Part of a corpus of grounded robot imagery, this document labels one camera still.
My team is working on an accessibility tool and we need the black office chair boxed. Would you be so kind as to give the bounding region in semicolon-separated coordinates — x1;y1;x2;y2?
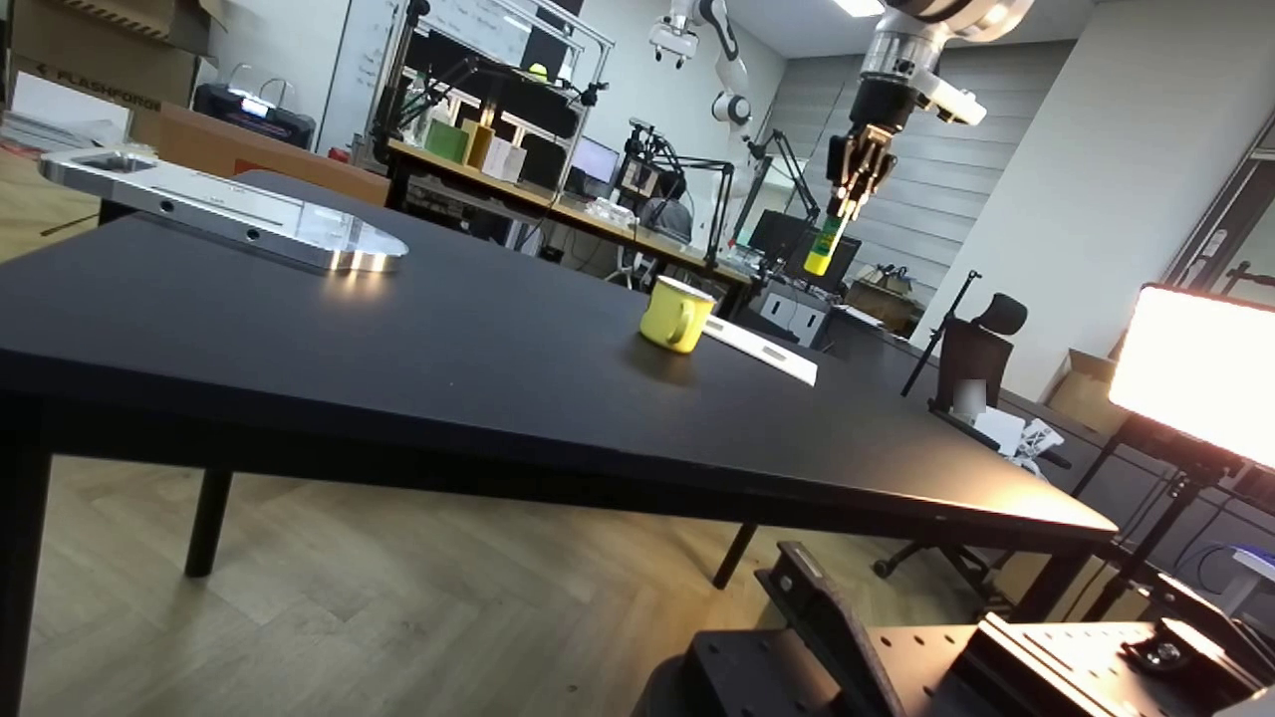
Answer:
867;272;1031;602

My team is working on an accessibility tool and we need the black metal mounting bracket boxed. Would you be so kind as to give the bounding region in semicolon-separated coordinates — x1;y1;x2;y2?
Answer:
681;533;1275;717

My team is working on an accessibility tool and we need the large cardboard box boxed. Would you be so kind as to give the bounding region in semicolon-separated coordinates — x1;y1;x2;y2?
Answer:
2;0;232;111

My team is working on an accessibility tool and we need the bright studio light panel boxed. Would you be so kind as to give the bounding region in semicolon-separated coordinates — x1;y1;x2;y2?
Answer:
1105;278;1275;475

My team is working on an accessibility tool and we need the white device on stand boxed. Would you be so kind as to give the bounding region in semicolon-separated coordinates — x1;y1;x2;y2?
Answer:
942;372;1067;469

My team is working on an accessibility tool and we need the black printer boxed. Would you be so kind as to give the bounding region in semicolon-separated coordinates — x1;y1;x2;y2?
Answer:
189;79;320;152

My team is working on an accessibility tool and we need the yellow mug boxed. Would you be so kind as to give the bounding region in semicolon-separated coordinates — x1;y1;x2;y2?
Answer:
633;272;719;359

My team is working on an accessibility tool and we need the green yellow glue stick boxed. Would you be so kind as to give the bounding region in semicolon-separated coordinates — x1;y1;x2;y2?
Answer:
799;210;853;283

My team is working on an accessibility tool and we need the silver metal plate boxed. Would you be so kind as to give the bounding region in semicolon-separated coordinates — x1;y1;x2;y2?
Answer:
37;140;413;278

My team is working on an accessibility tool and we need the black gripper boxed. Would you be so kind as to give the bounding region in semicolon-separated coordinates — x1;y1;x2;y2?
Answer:
823;76;925;226

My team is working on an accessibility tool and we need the white paper sheet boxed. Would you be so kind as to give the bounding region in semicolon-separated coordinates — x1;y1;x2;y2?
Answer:
698;314;823;391

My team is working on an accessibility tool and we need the wooden workbench with shelf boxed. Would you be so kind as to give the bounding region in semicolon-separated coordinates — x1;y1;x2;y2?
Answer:
373;0;763;294

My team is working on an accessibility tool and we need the small desktop monitor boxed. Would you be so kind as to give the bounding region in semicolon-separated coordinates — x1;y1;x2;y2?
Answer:
567;131;625;192

